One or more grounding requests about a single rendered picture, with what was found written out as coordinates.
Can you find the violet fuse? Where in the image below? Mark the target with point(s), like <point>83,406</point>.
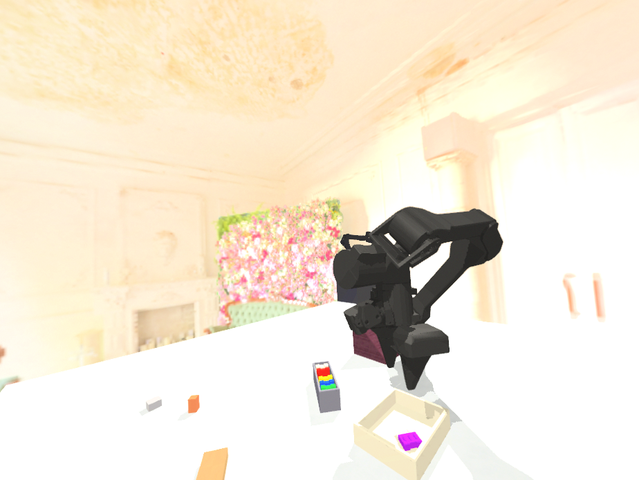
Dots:
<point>409,440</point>

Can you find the cream rectangular tray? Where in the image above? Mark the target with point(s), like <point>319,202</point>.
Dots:
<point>375,433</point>

